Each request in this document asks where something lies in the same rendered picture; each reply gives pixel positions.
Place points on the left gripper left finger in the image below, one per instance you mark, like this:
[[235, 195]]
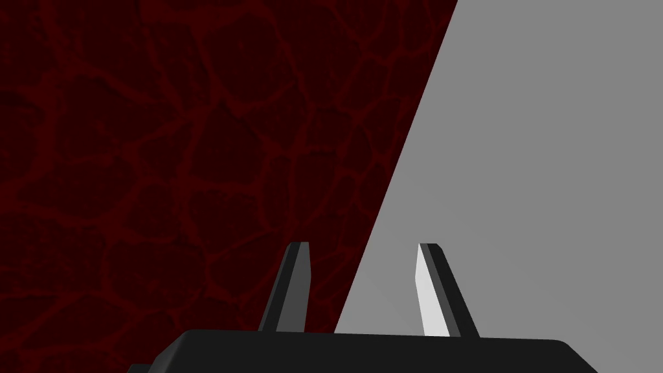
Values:
[[291, 295]]

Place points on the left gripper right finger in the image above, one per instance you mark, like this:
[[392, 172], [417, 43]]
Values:
[[439, 300]]

